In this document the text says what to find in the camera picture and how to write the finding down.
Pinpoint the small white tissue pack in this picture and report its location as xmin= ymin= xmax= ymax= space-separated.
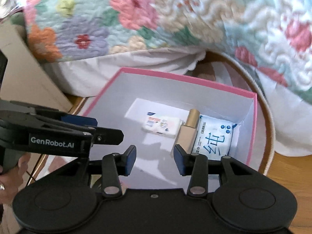
xmin=142 ymin=112 xmax=182 ymax=138

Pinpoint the foundation bottle gold cap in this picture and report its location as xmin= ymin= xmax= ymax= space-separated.
xmin=170 ymin=108 xmax=201 ymax=158

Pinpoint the person's left hand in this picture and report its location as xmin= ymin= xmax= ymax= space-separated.
xmin=1 ymin=153 xmax=31 ymax=204

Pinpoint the blue white wipes pack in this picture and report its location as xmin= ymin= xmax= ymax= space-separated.
xmin=192 ymin=115 xmax=237 ymax=161

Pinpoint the beige cabinet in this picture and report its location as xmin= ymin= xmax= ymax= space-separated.
xmin=1 ymin=21 xmax=72 ymax=112

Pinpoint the pink storage box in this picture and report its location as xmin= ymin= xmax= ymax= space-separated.
xmin=42 ymin=66 xmax=259 ymax=191

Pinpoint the checkered oval rug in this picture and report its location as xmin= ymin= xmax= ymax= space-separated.
xmin=31 ymin=51 xmax=276 ymax=183

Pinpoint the white bed skirt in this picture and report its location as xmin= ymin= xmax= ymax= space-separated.
xmin=43 ymin=46 xmax=311 ymax=156

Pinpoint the floral quilt bedspread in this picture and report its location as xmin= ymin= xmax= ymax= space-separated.
xmin=22 ymin=0 xmax=311 ymax=103

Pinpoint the black cable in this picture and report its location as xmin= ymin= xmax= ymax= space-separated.
xmin=25 ymin=153 xmax=43 ymax=188

